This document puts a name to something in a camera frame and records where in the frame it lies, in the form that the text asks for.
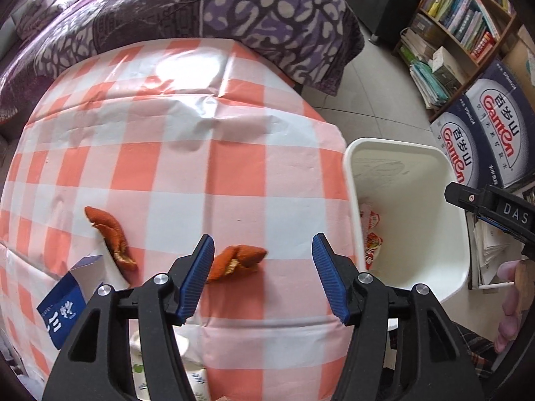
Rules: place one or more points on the blue paper carton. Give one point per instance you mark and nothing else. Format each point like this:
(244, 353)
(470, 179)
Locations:
(62, 309)

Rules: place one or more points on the grey box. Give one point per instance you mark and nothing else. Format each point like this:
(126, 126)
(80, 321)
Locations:
(426, 27)

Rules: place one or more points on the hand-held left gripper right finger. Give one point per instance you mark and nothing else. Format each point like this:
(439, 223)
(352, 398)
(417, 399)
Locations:
(330, 277)

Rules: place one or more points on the red orange snack packet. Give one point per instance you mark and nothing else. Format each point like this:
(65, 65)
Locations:
(373, 244)

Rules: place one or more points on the white paper box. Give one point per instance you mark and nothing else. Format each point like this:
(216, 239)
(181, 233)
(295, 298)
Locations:
(449, 64)

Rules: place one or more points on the white plastic bin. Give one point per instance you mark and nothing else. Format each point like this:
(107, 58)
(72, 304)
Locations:
(418, 200)

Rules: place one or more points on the stack of white papers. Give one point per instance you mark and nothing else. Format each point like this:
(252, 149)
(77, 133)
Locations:
(489, 250)

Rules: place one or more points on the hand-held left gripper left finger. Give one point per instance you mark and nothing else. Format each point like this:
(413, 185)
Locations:
(194, 277)

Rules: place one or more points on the blue bottled water case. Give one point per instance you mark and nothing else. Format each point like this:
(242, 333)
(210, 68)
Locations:
(457, 146)
(505, 125)

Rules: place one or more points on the person's right hand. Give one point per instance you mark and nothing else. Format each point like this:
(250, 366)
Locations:
(510, 300)

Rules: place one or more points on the purple patterned bedspread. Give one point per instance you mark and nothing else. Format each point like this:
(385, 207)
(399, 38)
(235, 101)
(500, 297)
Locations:
(250, 16)

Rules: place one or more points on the stack of teal booklets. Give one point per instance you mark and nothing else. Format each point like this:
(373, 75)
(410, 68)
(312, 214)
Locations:
(428, 85)

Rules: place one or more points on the black bench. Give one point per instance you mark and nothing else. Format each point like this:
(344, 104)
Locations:
(384, 4)

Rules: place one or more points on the white shelf rack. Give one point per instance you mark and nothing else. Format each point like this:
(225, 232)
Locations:
(497, 286)

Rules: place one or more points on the cardboard box with green print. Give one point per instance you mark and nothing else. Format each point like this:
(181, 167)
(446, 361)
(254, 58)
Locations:
(524, 58)

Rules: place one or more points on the curled orange peel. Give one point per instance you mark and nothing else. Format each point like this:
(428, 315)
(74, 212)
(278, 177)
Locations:
(242, 257)

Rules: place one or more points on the plaid pants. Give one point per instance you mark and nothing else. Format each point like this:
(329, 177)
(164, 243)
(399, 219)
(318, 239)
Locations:
(480, 346)

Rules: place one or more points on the long orange peel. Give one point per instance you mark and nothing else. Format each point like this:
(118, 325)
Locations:
(110, 229)

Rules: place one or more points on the wooden bookshelf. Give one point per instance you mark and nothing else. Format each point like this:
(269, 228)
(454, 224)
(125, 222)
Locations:
(487, 56)

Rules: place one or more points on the orange white checkered tablecloth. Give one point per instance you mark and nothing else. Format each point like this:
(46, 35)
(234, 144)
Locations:
(167, 154)

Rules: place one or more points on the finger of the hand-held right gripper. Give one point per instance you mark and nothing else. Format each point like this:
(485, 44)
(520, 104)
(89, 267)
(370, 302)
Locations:
(462, 196)

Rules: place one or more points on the stack of lying books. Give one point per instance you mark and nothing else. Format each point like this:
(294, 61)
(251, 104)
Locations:
(416, 48)

